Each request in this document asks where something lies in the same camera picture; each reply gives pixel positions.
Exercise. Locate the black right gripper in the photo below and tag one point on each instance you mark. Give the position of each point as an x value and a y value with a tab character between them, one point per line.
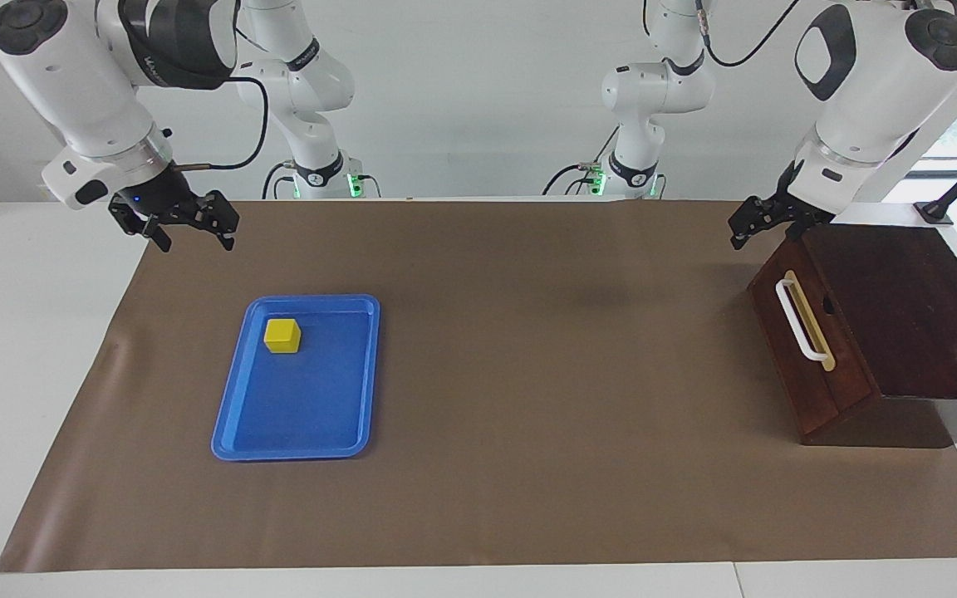
159	199

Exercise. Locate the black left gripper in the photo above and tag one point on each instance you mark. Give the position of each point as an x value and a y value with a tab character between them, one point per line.
794	212

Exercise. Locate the yellow cube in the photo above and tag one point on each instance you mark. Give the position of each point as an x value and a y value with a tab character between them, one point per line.
281	336

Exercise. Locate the wooden drawer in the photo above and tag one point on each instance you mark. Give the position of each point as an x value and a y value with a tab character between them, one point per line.
840	382

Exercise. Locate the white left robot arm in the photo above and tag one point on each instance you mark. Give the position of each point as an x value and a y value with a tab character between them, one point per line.
861	108

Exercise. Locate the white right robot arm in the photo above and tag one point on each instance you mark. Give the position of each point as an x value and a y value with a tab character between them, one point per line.
88	91

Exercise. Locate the dark wooden cabinet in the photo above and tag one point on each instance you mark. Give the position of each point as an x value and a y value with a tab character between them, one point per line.
927	316

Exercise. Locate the blue plastic tray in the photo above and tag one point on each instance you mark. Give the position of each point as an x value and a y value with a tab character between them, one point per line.
296	407

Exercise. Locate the brown table mat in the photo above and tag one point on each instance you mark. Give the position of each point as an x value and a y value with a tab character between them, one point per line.
528	374

